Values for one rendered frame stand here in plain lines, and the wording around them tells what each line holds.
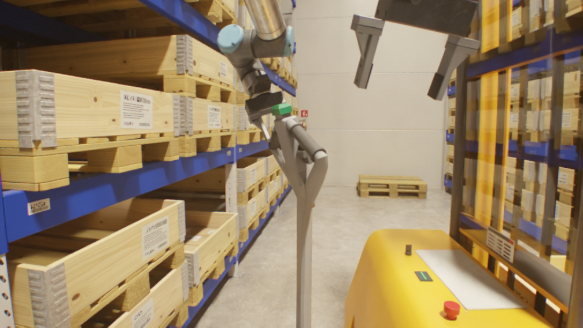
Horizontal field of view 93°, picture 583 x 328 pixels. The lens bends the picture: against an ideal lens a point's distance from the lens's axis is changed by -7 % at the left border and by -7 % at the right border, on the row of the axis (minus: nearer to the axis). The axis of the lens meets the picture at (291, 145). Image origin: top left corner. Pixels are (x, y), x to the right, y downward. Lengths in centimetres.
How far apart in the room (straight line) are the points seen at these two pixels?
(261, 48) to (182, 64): 91
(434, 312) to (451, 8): 72
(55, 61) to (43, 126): 132
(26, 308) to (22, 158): 45
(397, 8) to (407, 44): 646
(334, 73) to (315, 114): 96
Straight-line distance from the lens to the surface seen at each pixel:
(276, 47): 92
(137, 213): 186
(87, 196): 127
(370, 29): 46
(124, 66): 200
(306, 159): 82
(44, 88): 107
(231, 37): 97
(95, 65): 213
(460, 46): 53
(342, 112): 657
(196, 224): 275
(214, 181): 284
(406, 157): 676
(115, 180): 138
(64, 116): 112
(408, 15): 47
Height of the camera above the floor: 137
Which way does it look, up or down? 4 degrees down
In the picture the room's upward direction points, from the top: straight up
